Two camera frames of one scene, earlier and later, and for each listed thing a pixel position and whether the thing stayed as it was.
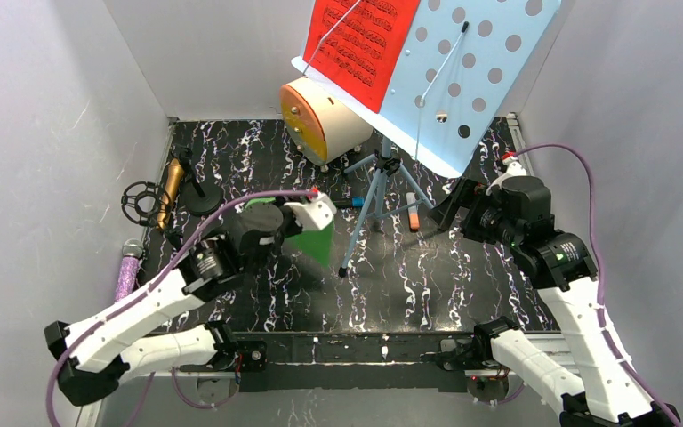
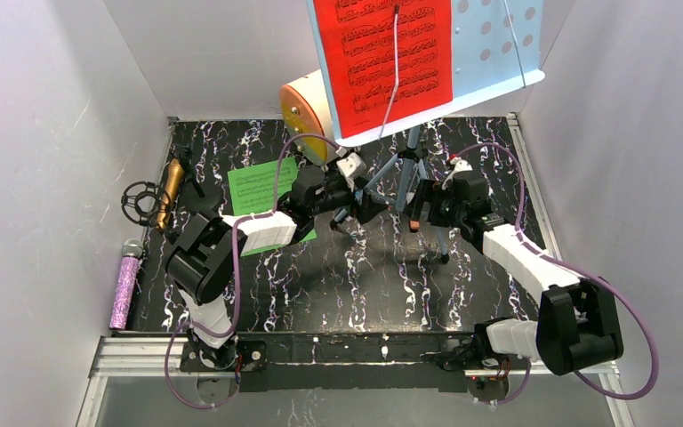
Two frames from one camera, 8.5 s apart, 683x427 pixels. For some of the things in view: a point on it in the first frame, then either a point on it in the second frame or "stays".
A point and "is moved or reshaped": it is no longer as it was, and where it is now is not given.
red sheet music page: (357, 44) is moved or reshaped
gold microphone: (174, 176) stays
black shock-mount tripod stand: (144, 203) stays
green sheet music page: (315, 239) -> (253, 191)
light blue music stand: (461, 61) is moved or reshaped
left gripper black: (293, 221) -> (357, 202)
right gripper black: (467, 200) -> (424, 200)
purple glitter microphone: (132, 250) stays
